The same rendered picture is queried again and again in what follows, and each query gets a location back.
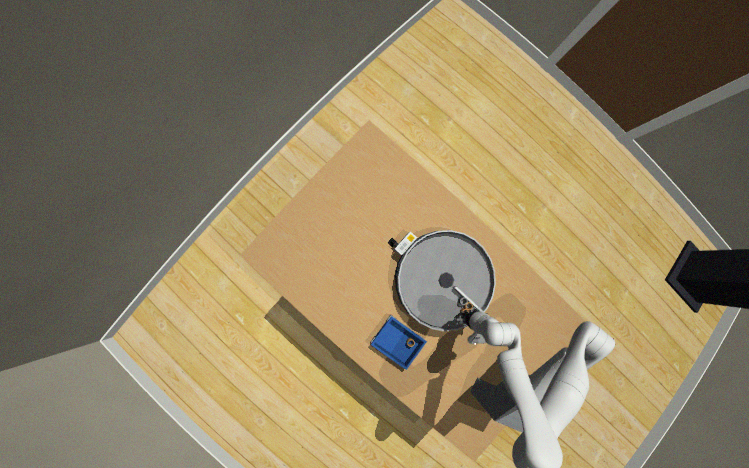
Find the blue crate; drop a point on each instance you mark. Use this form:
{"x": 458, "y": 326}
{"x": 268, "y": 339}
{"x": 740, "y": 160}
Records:
{"x": 392, "y": 342}

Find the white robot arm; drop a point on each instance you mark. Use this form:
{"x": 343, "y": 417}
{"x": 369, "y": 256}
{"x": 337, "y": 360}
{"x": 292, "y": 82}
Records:
{"x": 565, "y": 395}

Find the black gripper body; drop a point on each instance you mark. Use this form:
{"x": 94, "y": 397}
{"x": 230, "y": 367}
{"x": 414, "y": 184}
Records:
{"x": 467, "y": 318}

